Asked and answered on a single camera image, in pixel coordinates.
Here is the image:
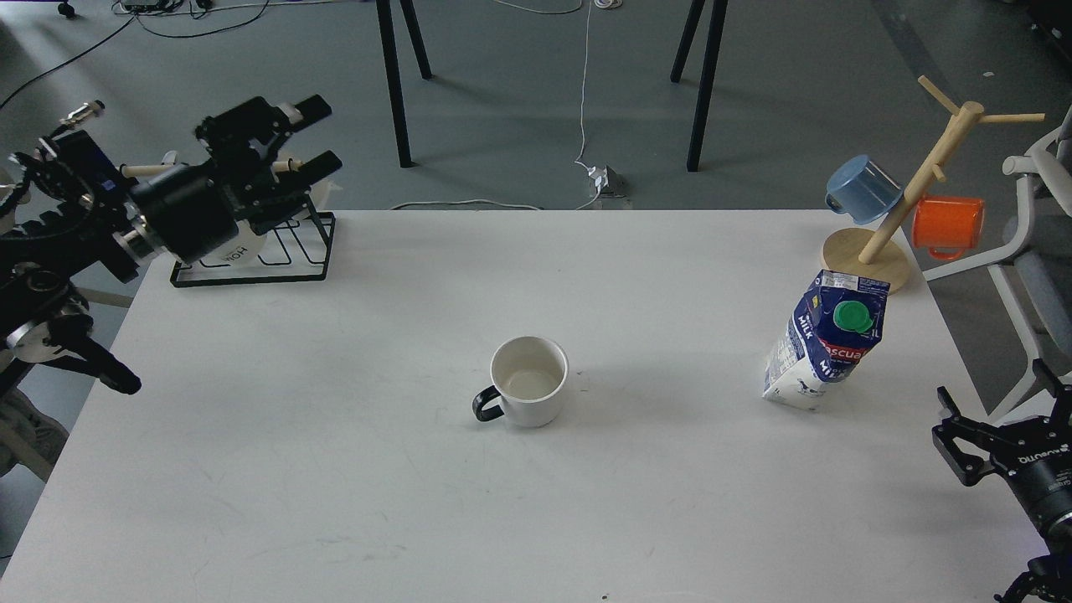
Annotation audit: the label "black wire mug rack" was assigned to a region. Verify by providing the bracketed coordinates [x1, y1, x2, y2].
[122, 158, 337, 288]

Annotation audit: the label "white cable on floor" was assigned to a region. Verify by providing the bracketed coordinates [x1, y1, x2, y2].
[389, 0, 625, 211]

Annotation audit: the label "cream mug front on rack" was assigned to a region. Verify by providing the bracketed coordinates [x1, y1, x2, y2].
[200, 220, 265, 265]

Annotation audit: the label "white office chair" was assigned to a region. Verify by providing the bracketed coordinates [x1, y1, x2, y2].
[924, 114, 1071, 417]

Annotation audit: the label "black cable on floor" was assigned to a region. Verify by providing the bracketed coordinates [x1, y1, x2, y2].
[0, 0, 269, 108]

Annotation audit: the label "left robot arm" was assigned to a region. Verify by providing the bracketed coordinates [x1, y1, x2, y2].
[1, 95, 342, 394]

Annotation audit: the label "white mug black handle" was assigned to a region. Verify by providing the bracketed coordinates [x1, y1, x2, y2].
[472, 336, 570, 428]

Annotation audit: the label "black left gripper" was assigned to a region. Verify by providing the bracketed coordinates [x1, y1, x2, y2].
[130, 95, 343, 265]

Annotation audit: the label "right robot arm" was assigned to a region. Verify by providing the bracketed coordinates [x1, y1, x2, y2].
[930, 358, 1071, 602]

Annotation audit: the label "blue cup on tree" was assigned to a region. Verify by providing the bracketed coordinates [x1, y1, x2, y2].
[827, 155, 904, 225]

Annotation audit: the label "black table legs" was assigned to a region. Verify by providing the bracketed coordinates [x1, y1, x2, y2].
[669, 1, 729, 173]
[374, 1, 434, 168]

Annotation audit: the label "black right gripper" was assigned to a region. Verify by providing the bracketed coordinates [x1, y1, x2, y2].
[933, 358, 1071, 541]

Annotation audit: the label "black table legs right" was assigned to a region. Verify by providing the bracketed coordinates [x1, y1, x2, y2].
[669, 1, 729, 173]

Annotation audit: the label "grey power adapter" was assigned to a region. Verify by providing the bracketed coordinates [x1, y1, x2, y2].
[587, 167, 628, 198]

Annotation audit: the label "black table legs left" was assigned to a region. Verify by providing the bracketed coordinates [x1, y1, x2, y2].
[374, 1, 434, 168]

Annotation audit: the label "orange cup on tree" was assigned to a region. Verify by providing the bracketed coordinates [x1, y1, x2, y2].
[909, 195, 987, 262]

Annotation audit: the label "blue white milk carton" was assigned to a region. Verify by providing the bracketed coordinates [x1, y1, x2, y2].
[762, 270, 891, 410]

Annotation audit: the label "wooden mug tree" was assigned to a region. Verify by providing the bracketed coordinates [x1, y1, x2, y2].
[821, 75, 1046, 294]

